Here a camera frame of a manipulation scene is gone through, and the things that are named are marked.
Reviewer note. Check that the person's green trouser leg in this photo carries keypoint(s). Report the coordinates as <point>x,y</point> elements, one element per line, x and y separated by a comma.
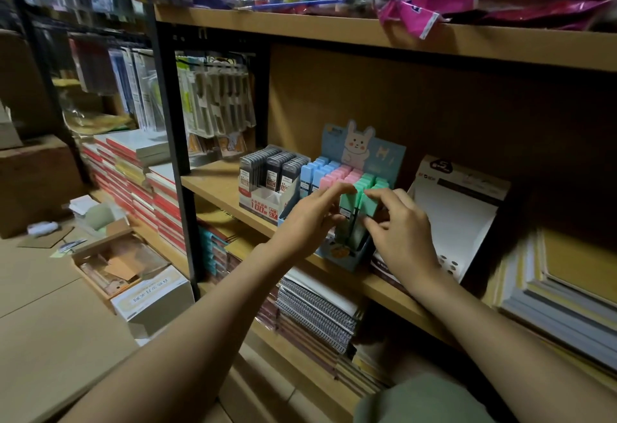
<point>419,401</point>

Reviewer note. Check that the small white roll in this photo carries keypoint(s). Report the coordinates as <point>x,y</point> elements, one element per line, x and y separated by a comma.
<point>42,228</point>

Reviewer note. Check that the rows of black lead cases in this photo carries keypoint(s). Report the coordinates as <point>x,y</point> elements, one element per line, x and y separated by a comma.
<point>272,167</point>

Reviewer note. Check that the small open white box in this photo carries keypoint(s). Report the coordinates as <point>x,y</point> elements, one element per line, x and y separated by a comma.
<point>96,218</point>

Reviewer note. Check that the row of blue lead cases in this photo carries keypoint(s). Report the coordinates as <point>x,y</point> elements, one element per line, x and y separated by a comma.
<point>315,174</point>

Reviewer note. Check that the dark magenta plastic bag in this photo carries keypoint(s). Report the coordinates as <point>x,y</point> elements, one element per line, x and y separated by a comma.
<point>544,5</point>

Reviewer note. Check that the person's right forearm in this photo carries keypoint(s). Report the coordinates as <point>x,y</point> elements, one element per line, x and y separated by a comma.
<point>506,345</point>

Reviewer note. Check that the white cardboard box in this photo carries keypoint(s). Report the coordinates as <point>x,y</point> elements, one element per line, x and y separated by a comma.
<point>154,299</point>

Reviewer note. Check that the row of hanging stationery packets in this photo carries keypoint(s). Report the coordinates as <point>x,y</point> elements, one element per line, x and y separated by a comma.
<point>125,83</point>

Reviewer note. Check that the white red display box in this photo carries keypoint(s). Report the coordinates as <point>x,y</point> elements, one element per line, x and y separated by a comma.
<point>262,205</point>

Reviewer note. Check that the person's right thumb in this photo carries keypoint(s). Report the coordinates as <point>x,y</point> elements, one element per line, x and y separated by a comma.
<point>376,231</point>

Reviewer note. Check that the wooden shelf unit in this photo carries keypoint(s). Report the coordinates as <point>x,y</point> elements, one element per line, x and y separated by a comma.
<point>434,99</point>

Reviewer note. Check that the blue rabbit display box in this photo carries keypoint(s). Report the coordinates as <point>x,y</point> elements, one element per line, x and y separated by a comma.
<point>359,145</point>

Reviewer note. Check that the stack of spiral notebooks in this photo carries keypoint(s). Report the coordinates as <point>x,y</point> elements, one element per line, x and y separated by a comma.
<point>315,307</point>

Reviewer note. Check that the clear paintbrush packet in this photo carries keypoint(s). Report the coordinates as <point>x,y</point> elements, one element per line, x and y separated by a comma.
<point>279,1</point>

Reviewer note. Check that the person's left thumb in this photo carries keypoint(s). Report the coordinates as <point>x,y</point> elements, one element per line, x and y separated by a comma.
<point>332,221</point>

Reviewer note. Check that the row of pink lead cases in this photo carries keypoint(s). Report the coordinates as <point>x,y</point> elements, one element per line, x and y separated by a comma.
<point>344,176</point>

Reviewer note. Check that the stack of teal notebooks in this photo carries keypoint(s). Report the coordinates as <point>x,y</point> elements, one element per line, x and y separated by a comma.
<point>212,254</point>

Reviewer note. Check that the person's left hand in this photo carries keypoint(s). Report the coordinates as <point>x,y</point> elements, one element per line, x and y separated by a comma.
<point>308,225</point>

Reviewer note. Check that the row of hanging white packets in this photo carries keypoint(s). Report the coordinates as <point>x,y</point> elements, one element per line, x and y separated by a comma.
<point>214,95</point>

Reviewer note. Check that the large brown cardboard box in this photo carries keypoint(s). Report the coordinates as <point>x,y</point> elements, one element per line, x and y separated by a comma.
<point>38,181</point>

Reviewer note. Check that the person's right hand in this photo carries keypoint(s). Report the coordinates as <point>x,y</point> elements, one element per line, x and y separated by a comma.
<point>405,239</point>

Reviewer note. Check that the stack of yellow paper pads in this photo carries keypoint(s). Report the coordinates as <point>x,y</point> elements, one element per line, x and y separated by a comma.
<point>564,292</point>

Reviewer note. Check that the open cardboard box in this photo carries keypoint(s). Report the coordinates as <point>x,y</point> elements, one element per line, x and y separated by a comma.
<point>118,266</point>

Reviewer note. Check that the person's left forearm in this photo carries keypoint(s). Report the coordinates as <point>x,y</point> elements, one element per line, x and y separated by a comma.
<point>193,336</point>

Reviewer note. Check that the empty white display box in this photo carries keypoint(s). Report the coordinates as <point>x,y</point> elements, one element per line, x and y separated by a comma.
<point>458,210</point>

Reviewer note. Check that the black metal shelf post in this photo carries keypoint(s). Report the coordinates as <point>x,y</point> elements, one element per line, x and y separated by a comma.
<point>168,99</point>

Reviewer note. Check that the dark metal rack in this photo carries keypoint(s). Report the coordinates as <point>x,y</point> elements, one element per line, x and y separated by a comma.
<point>33,51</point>

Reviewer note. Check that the row of green lead cases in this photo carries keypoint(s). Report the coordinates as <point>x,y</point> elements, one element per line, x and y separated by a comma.
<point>375,180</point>

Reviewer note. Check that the mint green lead refill case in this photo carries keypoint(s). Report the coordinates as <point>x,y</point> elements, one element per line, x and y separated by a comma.
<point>370,208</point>
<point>348,205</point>

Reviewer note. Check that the stack of brown notebooks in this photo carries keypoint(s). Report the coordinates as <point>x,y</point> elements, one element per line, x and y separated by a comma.
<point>356,369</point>

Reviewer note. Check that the stack of red white notebooks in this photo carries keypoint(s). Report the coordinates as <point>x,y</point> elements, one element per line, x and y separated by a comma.
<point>130,172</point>

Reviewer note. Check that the flat brown cardboard piece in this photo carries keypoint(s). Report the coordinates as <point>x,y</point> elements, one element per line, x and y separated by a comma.
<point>46,238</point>

